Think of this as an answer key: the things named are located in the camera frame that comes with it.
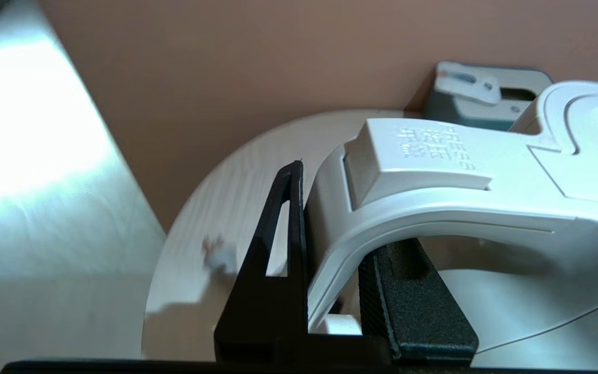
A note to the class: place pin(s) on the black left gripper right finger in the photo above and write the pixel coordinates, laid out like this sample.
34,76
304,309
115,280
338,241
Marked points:
418,317

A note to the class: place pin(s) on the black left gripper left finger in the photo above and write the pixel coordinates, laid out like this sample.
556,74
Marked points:
257,322

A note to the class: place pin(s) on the white electric kettle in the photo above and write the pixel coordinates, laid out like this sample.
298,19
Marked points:
460,182

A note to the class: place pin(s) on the white kettle power plug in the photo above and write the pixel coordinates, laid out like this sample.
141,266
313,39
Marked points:
218,254

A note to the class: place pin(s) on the grey-blue tissue box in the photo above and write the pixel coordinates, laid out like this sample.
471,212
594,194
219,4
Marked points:
465,111

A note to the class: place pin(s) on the white plastic tag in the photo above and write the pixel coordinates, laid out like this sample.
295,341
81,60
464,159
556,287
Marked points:
467,85

